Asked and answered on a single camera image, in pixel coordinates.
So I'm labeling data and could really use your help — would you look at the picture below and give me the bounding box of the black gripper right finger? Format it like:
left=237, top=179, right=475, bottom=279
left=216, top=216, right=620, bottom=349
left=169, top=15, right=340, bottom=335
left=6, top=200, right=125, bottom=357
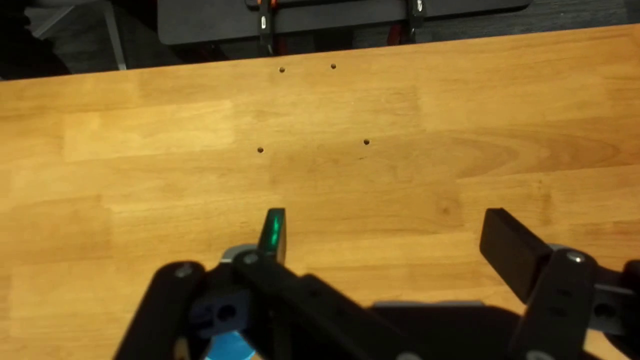
left=479, top=205, right=640, bottom=360

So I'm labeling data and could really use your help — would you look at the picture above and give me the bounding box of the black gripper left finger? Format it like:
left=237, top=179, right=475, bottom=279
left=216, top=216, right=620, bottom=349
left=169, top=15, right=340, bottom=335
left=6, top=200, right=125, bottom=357
left=112, top=205, right=405, bottom=360

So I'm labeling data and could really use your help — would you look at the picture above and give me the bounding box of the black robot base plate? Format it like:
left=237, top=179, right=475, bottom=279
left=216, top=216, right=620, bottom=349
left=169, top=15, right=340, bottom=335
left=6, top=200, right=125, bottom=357
left=157, top=0, right=532, bottom=48

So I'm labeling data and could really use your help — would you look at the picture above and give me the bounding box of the blue plastic cup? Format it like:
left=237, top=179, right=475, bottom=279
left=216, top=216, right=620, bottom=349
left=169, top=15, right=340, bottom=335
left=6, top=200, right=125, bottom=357
left=202, top=329, right=260, bottom=360

